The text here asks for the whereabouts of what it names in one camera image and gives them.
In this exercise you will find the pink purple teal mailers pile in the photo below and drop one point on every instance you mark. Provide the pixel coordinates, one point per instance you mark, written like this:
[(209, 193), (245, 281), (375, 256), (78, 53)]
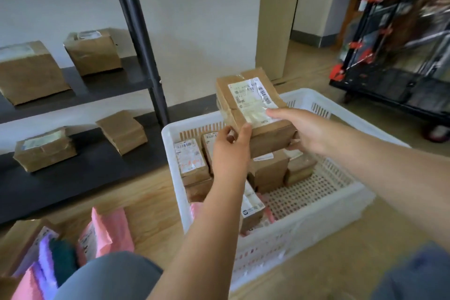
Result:
[(112, 229)]

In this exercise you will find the red and black object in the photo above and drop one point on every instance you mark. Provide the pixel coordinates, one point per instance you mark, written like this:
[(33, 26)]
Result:
[(393, 85)]

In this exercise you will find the person's right hand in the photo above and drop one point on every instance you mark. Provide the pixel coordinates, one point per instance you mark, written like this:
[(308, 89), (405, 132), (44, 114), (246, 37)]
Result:
[(313, 132)]

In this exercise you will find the glossy tape-covered cardboard box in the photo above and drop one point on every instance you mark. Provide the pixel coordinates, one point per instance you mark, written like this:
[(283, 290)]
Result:
[(232, 99)]

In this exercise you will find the plain brown box shelf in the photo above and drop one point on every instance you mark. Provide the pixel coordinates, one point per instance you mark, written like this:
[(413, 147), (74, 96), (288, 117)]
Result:
[(123, 132)]

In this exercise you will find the black metal shelf rack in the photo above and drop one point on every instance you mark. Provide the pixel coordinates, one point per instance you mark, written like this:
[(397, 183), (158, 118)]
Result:
[(88, 169)]

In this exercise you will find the person's left forearm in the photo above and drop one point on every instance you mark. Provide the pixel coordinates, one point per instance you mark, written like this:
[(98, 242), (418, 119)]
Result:
[(200, 247)]

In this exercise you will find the taped box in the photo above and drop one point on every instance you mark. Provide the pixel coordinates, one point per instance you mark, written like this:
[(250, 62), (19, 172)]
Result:
[(45, 155)]

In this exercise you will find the beige door frame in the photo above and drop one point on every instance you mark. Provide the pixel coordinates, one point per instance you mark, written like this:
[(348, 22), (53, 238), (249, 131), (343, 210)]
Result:
[(277, 18)]

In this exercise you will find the tall brown cardboard box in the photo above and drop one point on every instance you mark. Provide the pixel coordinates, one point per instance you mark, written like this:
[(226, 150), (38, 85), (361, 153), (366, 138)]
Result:
[(31, 78)]

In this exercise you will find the small handwritten cardboard box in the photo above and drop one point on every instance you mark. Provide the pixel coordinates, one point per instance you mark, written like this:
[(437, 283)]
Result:
[(253, 212)]

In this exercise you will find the long seam-taped cardboard box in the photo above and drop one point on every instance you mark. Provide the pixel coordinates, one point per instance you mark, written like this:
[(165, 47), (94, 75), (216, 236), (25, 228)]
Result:
[(299, 178)]

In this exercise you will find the white plastic crate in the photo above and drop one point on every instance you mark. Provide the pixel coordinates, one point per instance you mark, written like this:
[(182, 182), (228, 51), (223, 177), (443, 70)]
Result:
[(316, 215)]

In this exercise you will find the thin plain cardboard box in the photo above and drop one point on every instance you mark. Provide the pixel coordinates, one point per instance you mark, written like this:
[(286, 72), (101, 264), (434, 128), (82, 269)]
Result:
[(198, 190)]

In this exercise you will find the small cardboard parcel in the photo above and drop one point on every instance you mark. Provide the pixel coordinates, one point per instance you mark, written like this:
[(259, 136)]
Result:
[(191, 162)]

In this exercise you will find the person's right forearm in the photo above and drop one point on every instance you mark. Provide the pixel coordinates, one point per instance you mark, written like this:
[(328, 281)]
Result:
[(397, 176)]

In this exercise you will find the long white label cardboard box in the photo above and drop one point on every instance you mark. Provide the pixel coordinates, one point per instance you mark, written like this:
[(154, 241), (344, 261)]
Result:
[(208, 148)]

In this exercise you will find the wide plain cardboard box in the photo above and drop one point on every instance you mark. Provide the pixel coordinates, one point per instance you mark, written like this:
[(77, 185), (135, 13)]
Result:
[(302, 164)]

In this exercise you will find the small square cardboard box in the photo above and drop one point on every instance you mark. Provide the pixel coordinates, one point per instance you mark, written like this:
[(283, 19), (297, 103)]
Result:
[(95, 55)]

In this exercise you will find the person's left hand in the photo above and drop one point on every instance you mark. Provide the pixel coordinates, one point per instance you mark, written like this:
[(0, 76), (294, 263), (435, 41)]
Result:
[(230, 155)]

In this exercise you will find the person's leg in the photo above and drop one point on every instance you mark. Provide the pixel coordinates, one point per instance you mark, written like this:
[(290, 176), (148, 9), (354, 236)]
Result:
[(415, 275), (112, 278)]

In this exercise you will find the person's left leg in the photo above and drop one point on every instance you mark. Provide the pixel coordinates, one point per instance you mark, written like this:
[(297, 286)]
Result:
[(112, 278)]

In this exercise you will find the person's right leg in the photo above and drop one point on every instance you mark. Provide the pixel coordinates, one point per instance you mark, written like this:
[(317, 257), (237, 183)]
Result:
[(415, 275)]

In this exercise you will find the teal mailer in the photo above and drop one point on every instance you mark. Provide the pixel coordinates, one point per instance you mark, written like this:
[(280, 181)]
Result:
[(65, 261)]

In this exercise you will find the barcode label cardboard box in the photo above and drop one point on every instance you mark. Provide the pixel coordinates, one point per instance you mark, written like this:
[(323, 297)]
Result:
[(21, 243)]

